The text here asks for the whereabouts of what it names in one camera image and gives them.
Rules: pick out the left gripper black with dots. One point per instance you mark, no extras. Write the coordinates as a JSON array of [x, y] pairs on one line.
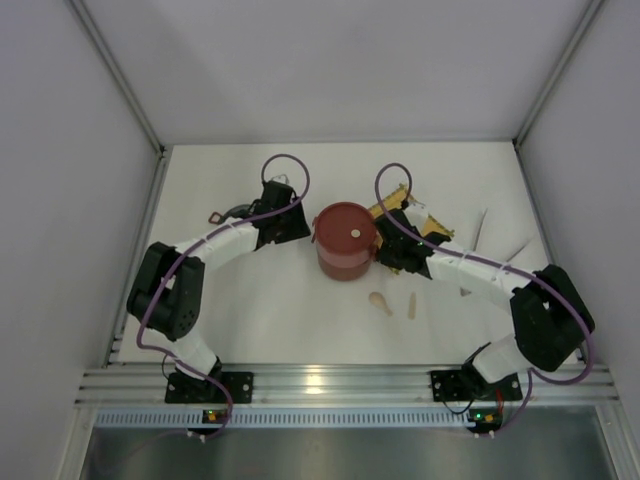
[[295, 223]]

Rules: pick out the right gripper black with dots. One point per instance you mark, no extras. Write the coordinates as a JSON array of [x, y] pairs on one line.
[[385, 240]]

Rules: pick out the grey lunch box lid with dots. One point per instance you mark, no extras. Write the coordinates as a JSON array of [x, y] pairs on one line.
[[235, 214]]

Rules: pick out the beige spoon head piece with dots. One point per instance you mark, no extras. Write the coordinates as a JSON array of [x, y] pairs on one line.
[[378, 300]]

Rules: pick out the beige spoon handle piece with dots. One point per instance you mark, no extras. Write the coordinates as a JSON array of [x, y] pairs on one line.
[[412, 306]]

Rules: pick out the pink lunch box tier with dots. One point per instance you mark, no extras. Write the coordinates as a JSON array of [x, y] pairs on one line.
[[345, 261]]

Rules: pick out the dark red lid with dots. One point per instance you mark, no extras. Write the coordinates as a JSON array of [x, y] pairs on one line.
[[344, 228]]

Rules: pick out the metal tongs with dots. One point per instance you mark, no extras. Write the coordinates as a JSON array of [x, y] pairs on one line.
[[503, 232]]

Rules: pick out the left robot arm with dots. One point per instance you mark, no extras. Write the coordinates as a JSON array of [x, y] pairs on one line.
[[167, 293]]

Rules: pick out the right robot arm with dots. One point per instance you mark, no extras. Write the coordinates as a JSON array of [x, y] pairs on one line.
[[550, 319]]

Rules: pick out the bamboo woven mat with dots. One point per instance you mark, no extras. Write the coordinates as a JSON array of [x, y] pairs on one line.
[[394, 200]]

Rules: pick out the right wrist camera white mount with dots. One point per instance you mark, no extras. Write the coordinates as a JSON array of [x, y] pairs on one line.
[[418, 216]]

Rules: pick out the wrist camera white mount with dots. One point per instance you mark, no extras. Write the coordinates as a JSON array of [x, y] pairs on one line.
[[282, 178], [418, 216]]

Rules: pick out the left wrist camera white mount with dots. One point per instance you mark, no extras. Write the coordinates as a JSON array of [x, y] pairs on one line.
[[282, 178]]

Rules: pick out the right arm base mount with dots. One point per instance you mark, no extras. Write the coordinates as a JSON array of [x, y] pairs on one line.
[[458, 385]]

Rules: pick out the aluminium mounting rail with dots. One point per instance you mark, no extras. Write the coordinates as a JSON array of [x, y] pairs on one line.
[[321, 385]]

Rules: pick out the perforated cable duct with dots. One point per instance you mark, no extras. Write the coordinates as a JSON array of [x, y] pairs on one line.
[[244, 418]]

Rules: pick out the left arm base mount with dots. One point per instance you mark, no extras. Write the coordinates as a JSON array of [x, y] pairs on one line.
[[184, 389]]

